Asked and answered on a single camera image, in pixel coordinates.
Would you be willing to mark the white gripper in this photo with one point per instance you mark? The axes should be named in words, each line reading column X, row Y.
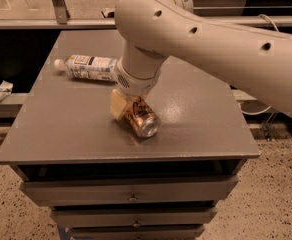
column 135, row 83

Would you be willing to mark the orange soda can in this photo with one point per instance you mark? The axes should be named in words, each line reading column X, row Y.
column 142, row 119

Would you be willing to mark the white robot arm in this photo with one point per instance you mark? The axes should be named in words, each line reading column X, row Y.
column 256, row 61

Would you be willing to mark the clear plastic water bottle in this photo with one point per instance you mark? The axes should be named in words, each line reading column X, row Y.
column 88, row 67

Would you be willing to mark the grey drawer cabinet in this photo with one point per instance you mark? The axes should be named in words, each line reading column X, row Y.
column 102, row 182

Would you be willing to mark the grey metal railing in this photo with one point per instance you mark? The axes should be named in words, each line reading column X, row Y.
column 87, row 13

